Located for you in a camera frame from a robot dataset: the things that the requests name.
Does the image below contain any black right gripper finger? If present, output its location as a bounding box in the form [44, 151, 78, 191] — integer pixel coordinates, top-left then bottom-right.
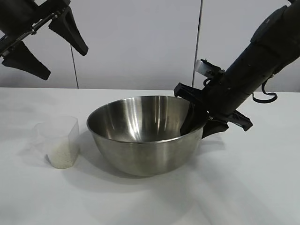
[201, 118, 229, 141]
[180, 102, 196, 136]

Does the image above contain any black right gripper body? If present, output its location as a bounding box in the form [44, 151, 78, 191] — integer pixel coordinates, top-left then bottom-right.
[174, 43, 285, 132]

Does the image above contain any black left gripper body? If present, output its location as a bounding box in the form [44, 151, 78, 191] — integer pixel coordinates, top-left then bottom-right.
[0, 0, 71, 58]

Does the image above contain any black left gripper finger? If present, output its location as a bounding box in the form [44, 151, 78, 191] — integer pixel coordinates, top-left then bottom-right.
[1, 41, 51, 81]
[48, 7, 89, 56]

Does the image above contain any stainless steel mixing bowl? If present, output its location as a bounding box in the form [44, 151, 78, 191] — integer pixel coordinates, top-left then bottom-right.
[86, 95, 209, 177]

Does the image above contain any translucent plastic measuring cup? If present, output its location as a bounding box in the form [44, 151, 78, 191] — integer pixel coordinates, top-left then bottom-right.
[32, 115, 81, 169]

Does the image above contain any white uncooked rice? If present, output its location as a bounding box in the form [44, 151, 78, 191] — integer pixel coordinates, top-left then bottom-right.
[45, 142, 80, 169]

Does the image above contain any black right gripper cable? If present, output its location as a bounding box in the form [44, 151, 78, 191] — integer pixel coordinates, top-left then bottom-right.
[252, 75, 278, 104]

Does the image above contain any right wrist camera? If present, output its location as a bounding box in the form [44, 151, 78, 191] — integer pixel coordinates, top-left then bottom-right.
[195, 58, 227, 79]

